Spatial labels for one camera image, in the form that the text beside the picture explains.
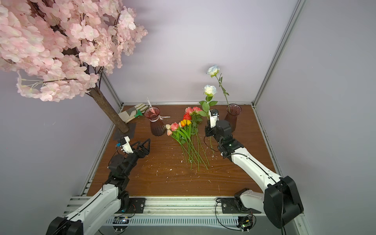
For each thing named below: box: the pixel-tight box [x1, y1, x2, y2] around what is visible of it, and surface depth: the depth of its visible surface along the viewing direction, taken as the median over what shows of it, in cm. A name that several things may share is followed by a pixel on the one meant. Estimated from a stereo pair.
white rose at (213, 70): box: [206, 64, 231, 113], surface depth 85 cm
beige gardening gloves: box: [117, 103, 149, 124], surface depth 117 cm
